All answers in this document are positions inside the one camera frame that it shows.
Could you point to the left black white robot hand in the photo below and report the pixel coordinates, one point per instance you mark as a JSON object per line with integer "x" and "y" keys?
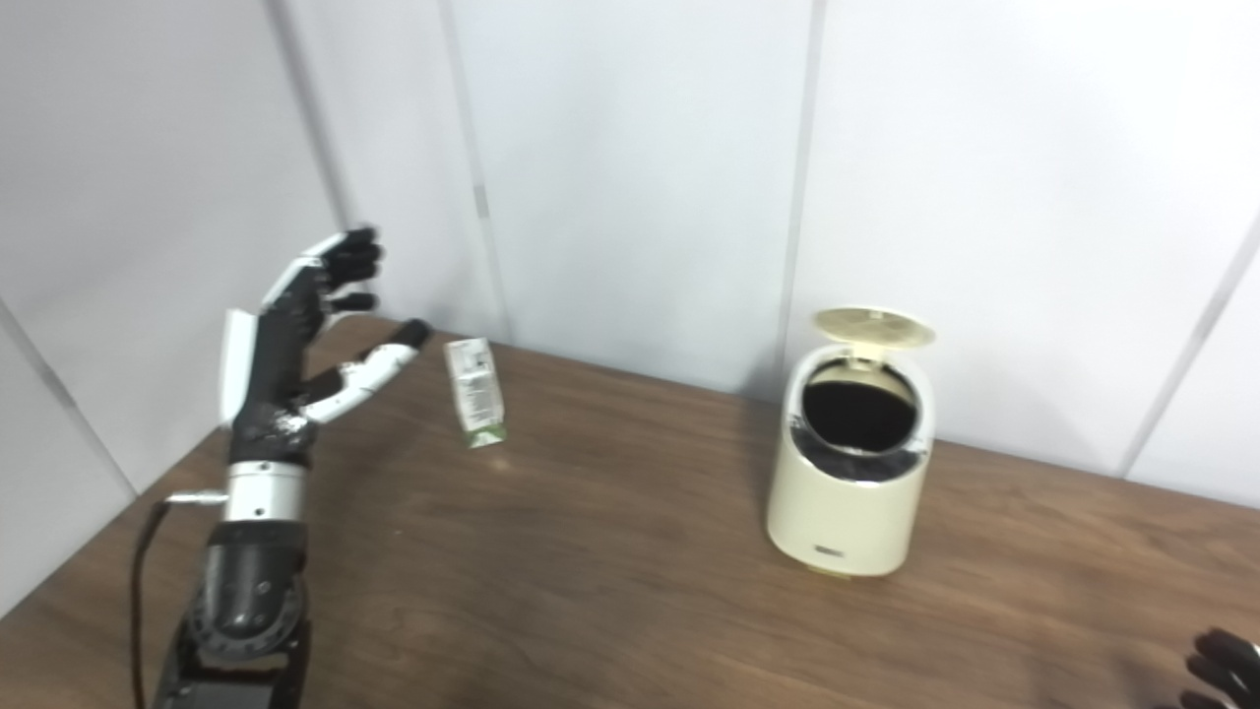
{"x": 271, "y": 364}

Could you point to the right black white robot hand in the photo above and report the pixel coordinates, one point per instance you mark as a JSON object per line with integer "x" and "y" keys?
{"x": 1230, "y": 670}

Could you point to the white green milk carton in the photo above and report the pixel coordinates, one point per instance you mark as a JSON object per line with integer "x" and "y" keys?
{"x": 474, "y": 394}

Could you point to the cream round bin lid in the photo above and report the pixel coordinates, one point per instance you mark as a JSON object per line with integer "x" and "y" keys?
{"x": 871, "y": 328}

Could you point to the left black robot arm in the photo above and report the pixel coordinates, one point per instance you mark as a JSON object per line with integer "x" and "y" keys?
{"x": 246, "y": 591}

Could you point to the cream-colored bin body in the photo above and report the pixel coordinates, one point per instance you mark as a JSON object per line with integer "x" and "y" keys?
{"x": 837, "y": 512}

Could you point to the black bin liner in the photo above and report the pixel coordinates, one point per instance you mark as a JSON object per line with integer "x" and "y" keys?
{"x": 856, "y": 414}

